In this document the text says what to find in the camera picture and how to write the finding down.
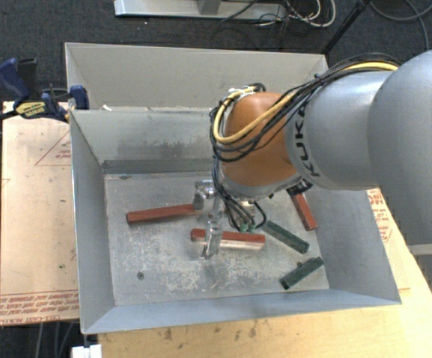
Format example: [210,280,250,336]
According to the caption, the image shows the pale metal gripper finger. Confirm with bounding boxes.
[200,224,213,260]
[211,224,224,257]

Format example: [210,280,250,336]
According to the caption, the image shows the red-brown flat block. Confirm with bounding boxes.
[125,203,202,226]
[289,192,319,232]
[190,227,266,252]

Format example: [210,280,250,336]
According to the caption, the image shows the grey metal bin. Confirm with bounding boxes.
[64,42,402,336]

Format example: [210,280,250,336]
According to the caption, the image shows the dark green flat block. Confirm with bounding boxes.
[279,256,325,291]
[261,219,310,254]

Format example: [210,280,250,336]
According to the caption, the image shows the brown cardboard board red print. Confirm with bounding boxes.
[0,101,413,328]

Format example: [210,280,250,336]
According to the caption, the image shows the black cylinder on white bracket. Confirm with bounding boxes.
[286,180,313,198]

